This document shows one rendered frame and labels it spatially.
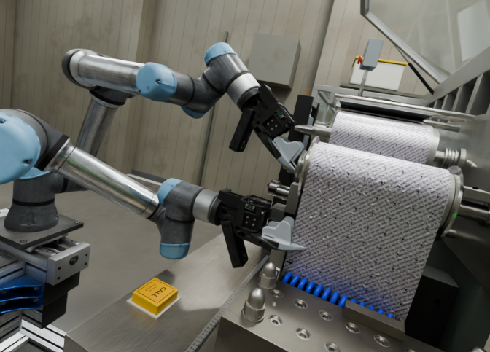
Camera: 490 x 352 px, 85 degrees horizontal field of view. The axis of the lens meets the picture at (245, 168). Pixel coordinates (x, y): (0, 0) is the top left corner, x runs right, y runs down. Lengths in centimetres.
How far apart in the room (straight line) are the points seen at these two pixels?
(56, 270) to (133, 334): 54
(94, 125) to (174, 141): 361
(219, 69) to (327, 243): 45
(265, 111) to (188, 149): 391
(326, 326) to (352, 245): 15
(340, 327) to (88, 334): 44
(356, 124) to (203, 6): 418
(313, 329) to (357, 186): 26
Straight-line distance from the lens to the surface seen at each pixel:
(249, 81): 65
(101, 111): 104
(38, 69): 671
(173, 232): 68
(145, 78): 62
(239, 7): 457
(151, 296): 66
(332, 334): 51
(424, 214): 56
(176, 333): 62
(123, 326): 63
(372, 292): 61
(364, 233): 56
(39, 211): 115
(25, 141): 58
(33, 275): 118
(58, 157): 72
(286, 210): 65
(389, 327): 57
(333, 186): 55
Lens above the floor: 132
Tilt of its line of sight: 10 degrees down
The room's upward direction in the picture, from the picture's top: 12 degrees clockwise
